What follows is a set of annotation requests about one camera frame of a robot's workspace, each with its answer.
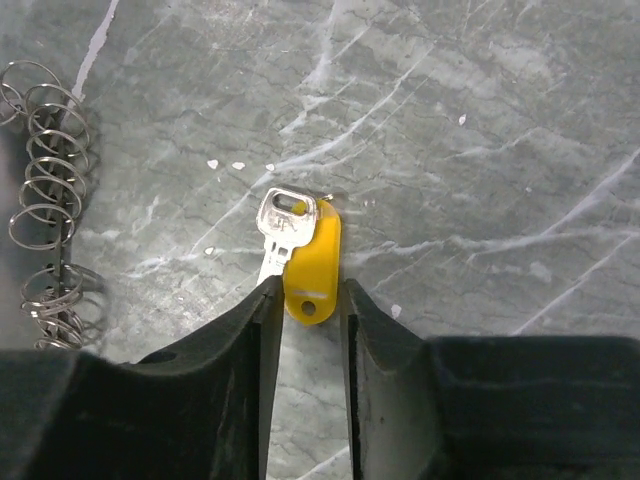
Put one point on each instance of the silver key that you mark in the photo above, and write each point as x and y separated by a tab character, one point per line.
287	219

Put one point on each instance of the yellow capped key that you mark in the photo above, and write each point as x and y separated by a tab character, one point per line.
311	276

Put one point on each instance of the saw keychain with red handle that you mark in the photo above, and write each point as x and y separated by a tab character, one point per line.
48	166

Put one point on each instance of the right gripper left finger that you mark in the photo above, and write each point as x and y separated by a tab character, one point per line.
199	408

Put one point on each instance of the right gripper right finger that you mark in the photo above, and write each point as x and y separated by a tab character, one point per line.
486	407

